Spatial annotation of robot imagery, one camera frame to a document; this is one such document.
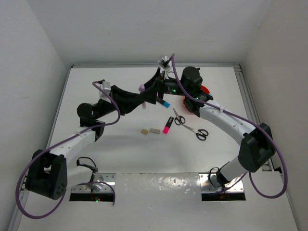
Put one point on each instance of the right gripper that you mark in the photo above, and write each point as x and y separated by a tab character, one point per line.
150	95

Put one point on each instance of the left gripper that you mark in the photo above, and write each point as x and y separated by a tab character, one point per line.
133	101

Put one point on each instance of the pastel purple highlighter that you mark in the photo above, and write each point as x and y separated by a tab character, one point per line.
142	90

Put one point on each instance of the blue cap black highlighter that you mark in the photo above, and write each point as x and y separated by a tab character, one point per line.
163	102

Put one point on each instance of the pink cap black highlighter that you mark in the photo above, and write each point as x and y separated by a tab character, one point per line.
168	125

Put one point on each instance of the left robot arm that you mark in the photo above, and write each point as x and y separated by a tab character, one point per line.
48	174

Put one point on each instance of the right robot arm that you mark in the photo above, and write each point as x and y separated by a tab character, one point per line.
255	141

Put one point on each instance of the tan eraser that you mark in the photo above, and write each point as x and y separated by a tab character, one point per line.
144	131

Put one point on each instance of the small black scissors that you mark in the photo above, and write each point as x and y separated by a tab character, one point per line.
178	118

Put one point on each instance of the grey eraser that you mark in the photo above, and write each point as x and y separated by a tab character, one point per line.
153	130

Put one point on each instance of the orange round organizer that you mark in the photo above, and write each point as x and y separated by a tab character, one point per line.
207	89

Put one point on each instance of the large black scissors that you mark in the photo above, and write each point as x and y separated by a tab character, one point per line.
201	134

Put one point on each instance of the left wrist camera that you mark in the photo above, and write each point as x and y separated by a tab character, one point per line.
106	87

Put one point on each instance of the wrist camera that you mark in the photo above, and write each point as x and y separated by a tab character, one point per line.
164	62
106	87

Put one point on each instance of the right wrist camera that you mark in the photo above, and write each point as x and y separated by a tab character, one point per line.
164	62

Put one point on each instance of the left base plate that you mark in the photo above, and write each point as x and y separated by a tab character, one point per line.
103	185

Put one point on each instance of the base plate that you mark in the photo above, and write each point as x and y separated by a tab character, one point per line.
103	185
209	184

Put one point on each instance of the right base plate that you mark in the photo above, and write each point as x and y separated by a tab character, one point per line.
209	184

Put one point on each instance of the aluminium frame rail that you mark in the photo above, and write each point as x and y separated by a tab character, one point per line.
246	94

